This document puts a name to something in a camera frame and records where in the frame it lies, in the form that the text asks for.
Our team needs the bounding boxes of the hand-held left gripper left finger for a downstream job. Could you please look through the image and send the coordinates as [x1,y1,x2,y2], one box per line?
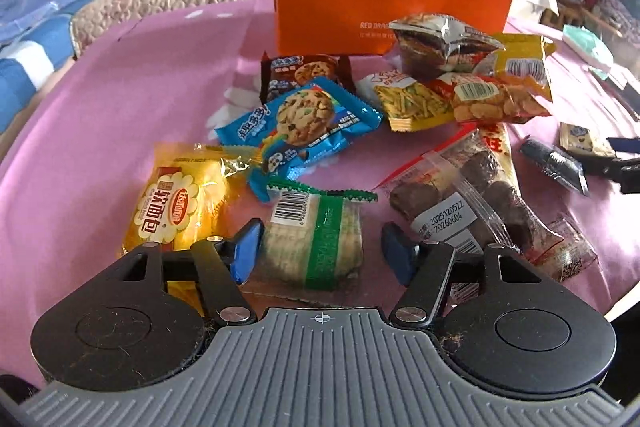
[116,218,265,326]

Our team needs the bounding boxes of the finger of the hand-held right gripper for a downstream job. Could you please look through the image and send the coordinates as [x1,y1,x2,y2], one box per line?
[582,154,640,195]
[607,137,640,154]

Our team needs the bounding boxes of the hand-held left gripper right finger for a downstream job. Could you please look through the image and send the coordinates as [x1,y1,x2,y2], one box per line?
[381,223,543,328]

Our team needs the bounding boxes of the small beige packet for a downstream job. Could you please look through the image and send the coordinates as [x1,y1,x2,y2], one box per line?
[559,123,617,160]

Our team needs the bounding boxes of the green label cake packet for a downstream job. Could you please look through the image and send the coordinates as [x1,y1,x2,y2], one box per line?
[252,181,379,292]

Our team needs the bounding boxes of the yellow bread packet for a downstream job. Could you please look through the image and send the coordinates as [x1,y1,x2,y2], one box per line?
[117,143,265,315]

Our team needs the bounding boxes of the clear brown cake packet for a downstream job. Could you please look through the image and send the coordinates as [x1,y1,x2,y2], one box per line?
[375,134,566,303]

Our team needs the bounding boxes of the blue cookie packet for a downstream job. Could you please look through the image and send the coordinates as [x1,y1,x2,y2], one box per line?
[214,77,383,202]

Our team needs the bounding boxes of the red cracker packet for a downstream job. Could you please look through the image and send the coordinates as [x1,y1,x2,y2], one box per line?
[435,74,551,125]

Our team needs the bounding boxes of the orange cardboard box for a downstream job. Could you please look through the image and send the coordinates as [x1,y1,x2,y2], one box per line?
[274,0,513,58]

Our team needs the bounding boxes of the small dark blue packet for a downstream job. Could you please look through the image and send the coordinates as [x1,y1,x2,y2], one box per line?
[519,139,590,196]

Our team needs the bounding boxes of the small clear red wrapper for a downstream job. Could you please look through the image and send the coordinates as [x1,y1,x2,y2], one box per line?
[530,218,598,283]

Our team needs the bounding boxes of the teal packet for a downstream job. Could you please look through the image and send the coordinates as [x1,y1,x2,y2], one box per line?
[562,24,615,72]

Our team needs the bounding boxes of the yellow green stick snack packet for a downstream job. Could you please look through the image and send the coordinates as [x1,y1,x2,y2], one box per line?
[356,72,458,132]

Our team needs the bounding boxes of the brown cookie packet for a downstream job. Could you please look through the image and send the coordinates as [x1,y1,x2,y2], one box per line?
[260,53,353,105]

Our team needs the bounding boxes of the pink table cloth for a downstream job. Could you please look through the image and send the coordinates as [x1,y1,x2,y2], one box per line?
[0,0,640,388]

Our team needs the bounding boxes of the silver brown cake packet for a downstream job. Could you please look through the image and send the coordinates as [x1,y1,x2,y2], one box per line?
[389,13,506,80]

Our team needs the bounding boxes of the blue white striped blanket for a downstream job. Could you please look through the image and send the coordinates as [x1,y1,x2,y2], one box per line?
[0,0,101,132]

